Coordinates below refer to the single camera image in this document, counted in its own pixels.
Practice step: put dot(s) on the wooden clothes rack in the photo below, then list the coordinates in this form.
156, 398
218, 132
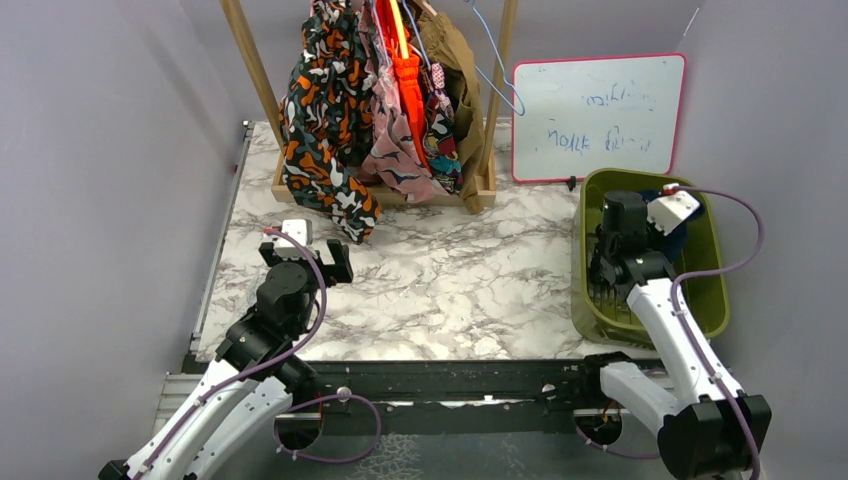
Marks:
247, 47

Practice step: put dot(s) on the colourful patterned shorts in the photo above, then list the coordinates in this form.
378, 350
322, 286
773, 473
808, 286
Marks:
438, 142

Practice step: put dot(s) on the pink framed whiteboard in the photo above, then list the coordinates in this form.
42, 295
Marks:
585, 114

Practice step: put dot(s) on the tan khaki shorts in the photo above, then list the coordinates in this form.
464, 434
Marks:
445, 44

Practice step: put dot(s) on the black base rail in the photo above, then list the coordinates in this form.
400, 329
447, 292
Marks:
448, 397

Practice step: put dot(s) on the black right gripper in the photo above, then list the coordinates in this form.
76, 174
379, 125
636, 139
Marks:
653, 233

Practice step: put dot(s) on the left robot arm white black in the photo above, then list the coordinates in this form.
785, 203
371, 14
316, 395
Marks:
255, 374

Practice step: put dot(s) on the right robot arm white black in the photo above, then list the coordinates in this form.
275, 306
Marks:
707, 424

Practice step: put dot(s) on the camouflage orange black garment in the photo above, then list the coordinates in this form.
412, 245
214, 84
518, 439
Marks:
326, 121

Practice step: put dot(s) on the navy blue shorts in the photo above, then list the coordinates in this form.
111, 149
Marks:
672, 242

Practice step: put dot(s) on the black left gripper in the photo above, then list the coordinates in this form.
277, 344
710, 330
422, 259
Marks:
340, 255

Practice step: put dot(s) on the light blue wire hanger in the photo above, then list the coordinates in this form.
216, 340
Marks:
501, 86

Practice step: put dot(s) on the olive green plastic basket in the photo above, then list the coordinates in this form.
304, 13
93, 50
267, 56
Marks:
597, 313

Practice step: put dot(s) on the pink patterned garment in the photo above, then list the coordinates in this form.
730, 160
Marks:
393, 156

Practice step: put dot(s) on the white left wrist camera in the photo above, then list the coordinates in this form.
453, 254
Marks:
291, 237

